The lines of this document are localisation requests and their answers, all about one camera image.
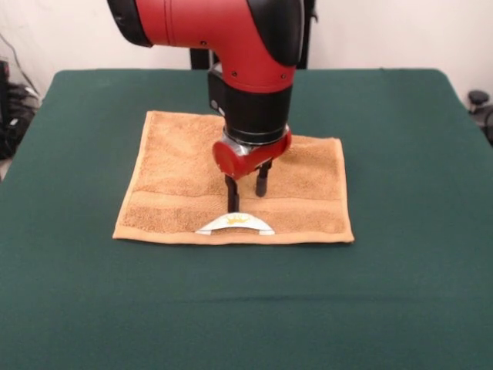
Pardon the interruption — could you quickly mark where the dark green table cloth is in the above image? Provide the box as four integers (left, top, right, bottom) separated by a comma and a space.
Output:
0, 68, 493, 370

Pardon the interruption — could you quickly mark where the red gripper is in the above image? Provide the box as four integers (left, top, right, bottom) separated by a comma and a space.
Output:
213, 129, 293, 214

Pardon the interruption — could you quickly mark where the black electronics box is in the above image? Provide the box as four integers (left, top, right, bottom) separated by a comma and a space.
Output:
0, 59, 10, 126

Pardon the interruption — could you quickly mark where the black office chair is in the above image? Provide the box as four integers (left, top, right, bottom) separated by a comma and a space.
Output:
467, 89, 493, 146

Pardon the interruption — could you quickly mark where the tan terry towel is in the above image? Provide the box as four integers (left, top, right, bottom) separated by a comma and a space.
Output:
112, 110, 355, 246

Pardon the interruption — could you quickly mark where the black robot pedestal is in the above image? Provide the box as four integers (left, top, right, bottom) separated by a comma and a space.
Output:
188, 0, 320, 71

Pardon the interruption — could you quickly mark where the black cable bundle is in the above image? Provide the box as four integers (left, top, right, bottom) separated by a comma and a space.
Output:
2, 82, 42, 160

